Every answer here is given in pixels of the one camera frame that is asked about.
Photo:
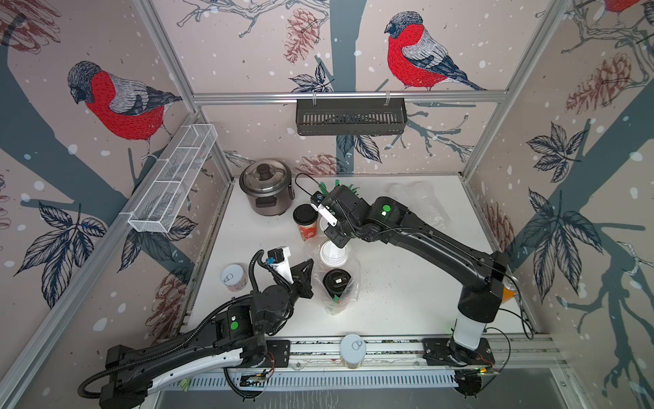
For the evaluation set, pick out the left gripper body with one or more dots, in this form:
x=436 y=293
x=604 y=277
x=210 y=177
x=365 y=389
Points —
x=289 y=299

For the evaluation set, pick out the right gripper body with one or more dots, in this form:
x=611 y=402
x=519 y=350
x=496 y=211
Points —
x=352 y=227

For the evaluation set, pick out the red cup black lid front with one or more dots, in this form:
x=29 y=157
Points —
x=336 y=282

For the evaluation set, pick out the red cup black lid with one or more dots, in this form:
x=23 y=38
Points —
x=306 y=218
x=336 y=282

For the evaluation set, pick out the clear plastic carrier bag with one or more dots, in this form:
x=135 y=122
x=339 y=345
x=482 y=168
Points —
x=319 y=270

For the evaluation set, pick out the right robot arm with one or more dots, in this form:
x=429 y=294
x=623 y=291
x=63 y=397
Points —
x=387 y=220

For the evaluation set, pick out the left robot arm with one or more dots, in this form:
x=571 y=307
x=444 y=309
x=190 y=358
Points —
x=234 y=335

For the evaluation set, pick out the spare clear plastic bags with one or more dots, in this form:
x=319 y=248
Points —
x=420 y=198

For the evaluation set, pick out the yellow cup white lid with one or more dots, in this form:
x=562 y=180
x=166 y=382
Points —
x=322 y=226

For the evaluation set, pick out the green straw holder cup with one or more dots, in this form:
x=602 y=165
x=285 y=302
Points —
x=327 y=187

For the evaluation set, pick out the white can left side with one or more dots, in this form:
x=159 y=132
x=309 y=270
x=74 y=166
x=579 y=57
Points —
x=234 y=277

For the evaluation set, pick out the silver rice cooker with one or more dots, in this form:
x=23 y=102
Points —
x=268 y=187

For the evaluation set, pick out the green snack packet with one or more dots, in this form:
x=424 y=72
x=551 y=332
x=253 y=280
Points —
x=185 y=384

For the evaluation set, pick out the orange drink can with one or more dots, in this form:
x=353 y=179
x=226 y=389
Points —
x=510 y=290

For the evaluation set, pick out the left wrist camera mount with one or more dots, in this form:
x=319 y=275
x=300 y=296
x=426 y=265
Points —
x=279 y=260

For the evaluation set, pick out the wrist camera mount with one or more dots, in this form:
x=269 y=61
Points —
x=320 y=202
x=279 y=260

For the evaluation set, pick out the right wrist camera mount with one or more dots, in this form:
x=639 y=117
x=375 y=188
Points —
x=320 y=202

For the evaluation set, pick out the can on front rail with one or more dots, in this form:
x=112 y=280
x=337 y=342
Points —
x=353 y=351

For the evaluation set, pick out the black hanging wire basket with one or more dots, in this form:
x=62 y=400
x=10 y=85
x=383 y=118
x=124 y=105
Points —
x=351 y=117

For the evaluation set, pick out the white mesh wall shelf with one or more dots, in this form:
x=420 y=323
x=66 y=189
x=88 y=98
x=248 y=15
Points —
x=165 y=197

